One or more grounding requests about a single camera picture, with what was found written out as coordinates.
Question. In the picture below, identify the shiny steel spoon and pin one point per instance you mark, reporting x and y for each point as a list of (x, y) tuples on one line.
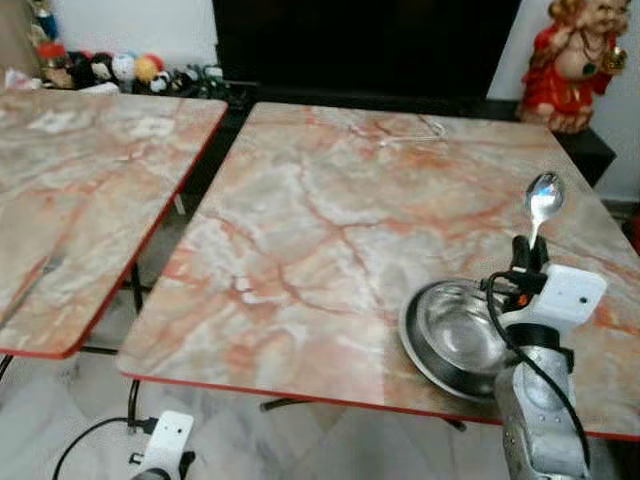
[(545, 198)]

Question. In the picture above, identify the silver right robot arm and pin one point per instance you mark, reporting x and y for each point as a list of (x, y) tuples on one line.
[(535, 415)]

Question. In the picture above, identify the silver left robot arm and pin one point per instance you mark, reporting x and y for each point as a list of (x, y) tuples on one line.
[(150, 475)]

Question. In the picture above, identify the round steel bowl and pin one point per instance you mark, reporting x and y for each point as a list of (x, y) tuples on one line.
[(455, 335)]

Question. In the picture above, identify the red and gold statue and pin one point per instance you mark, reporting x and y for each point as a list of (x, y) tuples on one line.
[(565, 75)]

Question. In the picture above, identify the black television screen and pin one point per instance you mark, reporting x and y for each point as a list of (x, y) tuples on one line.
[(360, 40)]

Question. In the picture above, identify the dark green toy cluster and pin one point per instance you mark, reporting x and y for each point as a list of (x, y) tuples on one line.
[(197, 78)]

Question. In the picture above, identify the small panda toy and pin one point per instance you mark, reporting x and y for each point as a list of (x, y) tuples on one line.
[(160, 83)]

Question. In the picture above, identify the orange yellow round toy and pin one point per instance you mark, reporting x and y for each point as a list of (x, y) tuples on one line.
[(148, 67)]

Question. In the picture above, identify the white round toy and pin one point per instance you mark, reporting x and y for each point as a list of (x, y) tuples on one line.
[(123, 66)]

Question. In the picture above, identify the black plush toy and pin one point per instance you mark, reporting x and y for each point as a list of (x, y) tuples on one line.
[(88, 70)]

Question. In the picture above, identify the pink white packet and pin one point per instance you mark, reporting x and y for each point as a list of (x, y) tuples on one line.
[(15, 79)]

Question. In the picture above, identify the red capped brown figurine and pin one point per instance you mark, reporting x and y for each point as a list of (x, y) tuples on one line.
[(53, 64)]

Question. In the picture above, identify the blue figurine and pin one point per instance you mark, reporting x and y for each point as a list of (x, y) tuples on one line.
[(43, 18)]

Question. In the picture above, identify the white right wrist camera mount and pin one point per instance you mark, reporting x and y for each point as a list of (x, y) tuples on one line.
[(565, 297)]

